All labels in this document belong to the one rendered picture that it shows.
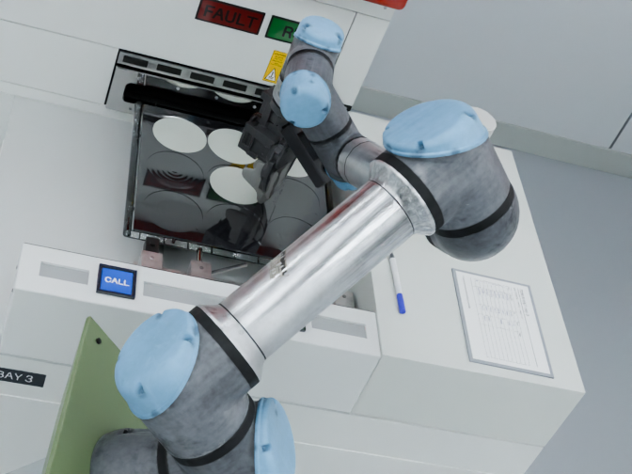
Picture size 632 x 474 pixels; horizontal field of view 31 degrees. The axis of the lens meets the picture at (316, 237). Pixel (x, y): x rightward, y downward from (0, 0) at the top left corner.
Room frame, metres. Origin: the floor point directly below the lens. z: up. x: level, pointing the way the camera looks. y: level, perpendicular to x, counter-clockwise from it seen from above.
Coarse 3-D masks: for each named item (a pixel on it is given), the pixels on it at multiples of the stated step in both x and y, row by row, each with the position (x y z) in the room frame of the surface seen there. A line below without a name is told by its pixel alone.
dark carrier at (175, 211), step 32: (224, 128) 1.72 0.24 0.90; (160, 160) 1.55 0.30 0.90; (192, 160) 1.59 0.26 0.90; (224, 160) 1.63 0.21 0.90; (160, 192) 1.47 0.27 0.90; (192, 192) 1.51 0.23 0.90; (288, 192) 1.62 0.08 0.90; (320, 192) 1.66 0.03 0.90; (160, 224) 1.40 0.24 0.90; (192, 224) 1.43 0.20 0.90; (224, 224) 1.47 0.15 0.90; (256, 224) 1.50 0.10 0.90; (288, 224) 1.54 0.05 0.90
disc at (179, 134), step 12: (168, 120) 1.67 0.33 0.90; (180, 120) 1.68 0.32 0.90; (156, 132) 1.62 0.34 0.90; (168, 132) 1.64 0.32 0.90; (180, 132) 1.65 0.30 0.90; (192, 132) 1.66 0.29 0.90; (168, 144) 1.60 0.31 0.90; (180, 144) 1.62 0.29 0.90; (192, 144) 1.63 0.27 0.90; (204, 144) 1.65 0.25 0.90
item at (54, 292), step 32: (32, 256) 1.15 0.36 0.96; (64, 256) 1.18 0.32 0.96; (32, 288) 1.09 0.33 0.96; (64, 288) 1.12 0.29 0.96; (160, 288) 1.20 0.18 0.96; (192, 288) 1.23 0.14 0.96; (224, 288) 1.26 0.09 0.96; (32, 320) 1.09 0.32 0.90; (64, 320) 1.11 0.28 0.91; (96, 320) 1.12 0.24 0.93; (128, 320) 1.13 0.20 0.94; (320, 320) 1.29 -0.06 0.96; (352, 320) 1.31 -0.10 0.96; (0, 352) 1.08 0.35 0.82; (32, 352) 1.09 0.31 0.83; (64, 352) 1.11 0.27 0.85; (288, 352) 1.22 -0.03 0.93; (320, 352) 1.23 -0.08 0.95; (352, 352) 1.25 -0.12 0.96; (288, 384) 1.23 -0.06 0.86; (320, 384) 1.24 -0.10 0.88; (352, 384) 1.26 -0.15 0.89
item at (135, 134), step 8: (136, 104) 1.67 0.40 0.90; (136, 112) 1.65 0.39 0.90; (136, 120) 1.62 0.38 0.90; (136, 128) 1.60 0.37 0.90; (136, 136) 1.58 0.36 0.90; (136, 144) 1.56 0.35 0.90; (136, 152) 1.54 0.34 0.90; (136, 160) 1.52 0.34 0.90; (136, 168) 1.50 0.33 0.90; (128, 176) 1.48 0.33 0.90; (128, 184) 1.45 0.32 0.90; (128, 192) 1.44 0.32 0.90; (128, 200) 1.41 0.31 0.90; (128, 208) 1.40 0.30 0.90; (128, 216) 1.38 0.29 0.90; (128, 224) 1.36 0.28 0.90
